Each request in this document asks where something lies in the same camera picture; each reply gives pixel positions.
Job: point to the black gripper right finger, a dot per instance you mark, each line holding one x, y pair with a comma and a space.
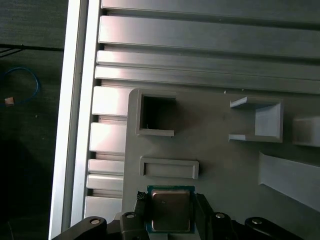
217, 227

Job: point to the silver topped CPU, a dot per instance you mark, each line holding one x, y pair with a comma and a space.
171, 210

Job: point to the small brown tag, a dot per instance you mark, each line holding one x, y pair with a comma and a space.
9, 101

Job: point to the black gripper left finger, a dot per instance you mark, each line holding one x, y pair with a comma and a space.
132, 225

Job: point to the grey parts rack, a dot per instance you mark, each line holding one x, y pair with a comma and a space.
212, 150

